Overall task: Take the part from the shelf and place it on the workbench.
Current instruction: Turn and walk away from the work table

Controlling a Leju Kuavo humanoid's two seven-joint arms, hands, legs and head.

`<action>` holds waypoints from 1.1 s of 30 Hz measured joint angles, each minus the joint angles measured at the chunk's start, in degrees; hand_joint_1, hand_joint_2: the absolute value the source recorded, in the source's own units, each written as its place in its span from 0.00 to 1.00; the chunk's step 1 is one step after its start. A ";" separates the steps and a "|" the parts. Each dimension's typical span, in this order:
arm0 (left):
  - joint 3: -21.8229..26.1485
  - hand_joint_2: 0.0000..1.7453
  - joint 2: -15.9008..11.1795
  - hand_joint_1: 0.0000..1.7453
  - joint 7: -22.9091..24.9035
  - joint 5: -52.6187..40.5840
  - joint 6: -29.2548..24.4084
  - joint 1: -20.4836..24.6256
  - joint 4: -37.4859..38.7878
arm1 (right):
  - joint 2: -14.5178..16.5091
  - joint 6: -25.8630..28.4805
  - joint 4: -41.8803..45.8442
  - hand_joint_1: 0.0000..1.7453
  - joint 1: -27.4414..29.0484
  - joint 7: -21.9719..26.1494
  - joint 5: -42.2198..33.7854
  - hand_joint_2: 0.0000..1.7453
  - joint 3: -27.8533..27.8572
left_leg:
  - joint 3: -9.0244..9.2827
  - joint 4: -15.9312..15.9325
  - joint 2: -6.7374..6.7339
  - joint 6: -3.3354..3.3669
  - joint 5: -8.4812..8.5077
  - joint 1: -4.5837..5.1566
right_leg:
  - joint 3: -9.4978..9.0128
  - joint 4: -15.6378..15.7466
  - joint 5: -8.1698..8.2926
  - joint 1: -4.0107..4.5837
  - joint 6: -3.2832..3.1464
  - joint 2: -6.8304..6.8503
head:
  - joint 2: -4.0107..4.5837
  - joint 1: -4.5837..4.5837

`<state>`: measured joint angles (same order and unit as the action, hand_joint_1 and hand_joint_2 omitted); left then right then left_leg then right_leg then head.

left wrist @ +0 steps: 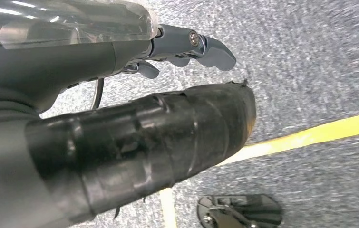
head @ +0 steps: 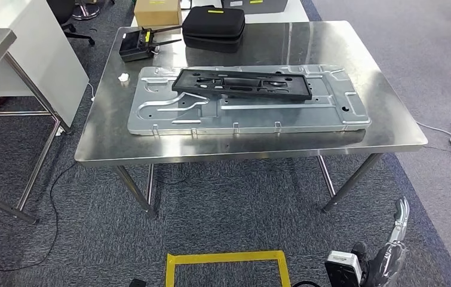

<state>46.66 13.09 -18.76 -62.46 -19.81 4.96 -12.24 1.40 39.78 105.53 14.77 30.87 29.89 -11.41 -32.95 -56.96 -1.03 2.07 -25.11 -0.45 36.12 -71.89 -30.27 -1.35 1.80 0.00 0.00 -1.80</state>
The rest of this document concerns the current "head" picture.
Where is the black zip case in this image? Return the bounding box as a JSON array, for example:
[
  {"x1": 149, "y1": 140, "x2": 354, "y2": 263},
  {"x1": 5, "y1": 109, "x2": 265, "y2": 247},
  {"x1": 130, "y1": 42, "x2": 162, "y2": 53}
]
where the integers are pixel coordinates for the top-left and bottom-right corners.
[{"x1": 182, "y1": 5, "x2": 247, "y2": 54}]

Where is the chrome base stanchion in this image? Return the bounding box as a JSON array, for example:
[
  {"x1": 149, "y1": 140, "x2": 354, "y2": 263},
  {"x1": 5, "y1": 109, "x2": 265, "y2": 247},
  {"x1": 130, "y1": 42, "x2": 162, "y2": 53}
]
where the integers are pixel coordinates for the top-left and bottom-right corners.
[{"x1": 71, "y1": 0, "x2": 102, "y2": 20}]

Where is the stamped metal plate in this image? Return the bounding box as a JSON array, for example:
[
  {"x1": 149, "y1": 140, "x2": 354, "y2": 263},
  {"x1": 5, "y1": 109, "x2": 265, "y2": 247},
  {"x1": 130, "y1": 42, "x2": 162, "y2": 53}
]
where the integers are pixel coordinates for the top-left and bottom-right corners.
[{"x1": 127, "y1": 64, "x2": 372, "y2": 137}]

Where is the black plastic panel part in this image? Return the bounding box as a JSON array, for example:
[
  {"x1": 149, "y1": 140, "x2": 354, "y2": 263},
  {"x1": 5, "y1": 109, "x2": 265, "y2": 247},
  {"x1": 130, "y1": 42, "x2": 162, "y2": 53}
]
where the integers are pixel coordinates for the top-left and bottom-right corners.
[{"x1": 171, "y1": 68, "x2": 313, "y2": 101}]

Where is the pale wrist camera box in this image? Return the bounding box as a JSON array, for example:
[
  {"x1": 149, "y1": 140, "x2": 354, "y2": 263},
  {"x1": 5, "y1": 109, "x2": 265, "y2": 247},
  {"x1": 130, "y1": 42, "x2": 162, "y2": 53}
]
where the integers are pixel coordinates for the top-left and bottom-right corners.
[{"x1": 324, "y1": 250, "x2": 364, "y2": 287}]

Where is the white floor cable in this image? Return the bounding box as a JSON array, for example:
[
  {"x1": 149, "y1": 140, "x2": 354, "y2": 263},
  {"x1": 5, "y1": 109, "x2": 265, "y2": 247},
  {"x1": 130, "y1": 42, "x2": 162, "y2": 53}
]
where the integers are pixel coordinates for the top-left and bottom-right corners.
[{"x1": 417, "y1": 121, "x2": 451, "y2": 138}]

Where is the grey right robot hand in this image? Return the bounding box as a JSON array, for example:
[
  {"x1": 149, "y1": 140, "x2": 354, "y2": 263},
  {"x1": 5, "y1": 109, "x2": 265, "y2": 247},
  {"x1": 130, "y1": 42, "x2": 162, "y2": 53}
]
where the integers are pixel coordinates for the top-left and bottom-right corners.
[{"x1": 367, "y1": 197, "x2": 411, "y2": 287}]

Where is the white desk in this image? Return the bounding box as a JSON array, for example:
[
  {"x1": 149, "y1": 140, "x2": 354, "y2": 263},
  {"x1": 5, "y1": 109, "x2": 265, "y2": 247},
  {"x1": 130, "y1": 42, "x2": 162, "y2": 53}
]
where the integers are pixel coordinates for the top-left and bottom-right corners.
[{"x1": 0, "y1": 0, "x2": 90, "y2": 129}]

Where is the grey laptop box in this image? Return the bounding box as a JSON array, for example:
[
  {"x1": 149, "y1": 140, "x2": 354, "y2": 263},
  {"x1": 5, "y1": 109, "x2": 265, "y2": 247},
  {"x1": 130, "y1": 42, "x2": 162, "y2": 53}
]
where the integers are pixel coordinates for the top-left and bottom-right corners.
[{"x1": 221, "y1": 0, "x2": 289, "y2": 14}]

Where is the steel workbench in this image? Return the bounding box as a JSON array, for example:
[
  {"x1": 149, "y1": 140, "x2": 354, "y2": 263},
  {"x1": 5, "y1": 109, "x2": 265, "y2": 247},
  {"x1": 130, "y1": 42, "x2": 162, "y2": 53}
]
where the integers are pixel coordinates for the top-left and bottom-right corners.
[{"x1": 75, "y1": 20, "x2": 428, "y2": 219}]

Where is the black box with antenna rods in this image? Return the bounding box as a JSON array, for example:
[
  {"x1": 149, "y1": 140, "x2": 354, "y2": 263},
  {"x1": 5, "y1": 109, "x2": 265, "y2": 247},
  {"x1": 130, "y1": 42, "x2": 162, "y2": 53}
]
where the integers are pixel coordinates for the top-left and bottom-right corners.
[{"x1": 119, "y1": 25, "x2": 182, "y2": 63}]

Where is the black floor cable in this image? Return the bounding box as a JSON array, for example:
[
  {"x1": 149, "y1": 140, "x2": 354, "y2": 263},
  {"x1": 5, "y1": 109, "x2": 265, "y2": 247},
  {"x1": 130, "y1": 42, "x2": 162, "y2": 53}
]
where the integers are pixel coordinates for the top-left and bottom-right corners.
[{"x1": 0, "y1": 162, "x2": 78, "y2": 273}]

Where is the black office chair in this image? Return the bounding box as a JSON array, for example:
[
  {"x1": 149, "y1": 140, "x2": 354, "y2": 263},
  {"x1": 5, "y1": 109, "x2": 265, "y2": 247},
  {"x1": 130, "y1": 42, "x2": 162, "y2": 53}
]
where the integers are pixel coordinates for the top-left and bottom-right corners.
[{"x1": 47, "y1": 0, "x2": 96, "y2": 46}]

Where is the cardboard box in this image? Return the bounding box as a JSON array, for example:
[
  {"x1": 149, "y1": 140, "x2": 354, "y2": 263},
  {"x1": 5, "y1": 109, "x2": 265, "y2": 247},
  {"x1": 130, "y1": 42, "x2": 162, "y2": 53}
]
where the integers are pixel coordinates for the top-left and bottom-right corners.
[{"x1": 134, "y1": 0, "x2": 183, "y2": 29}]

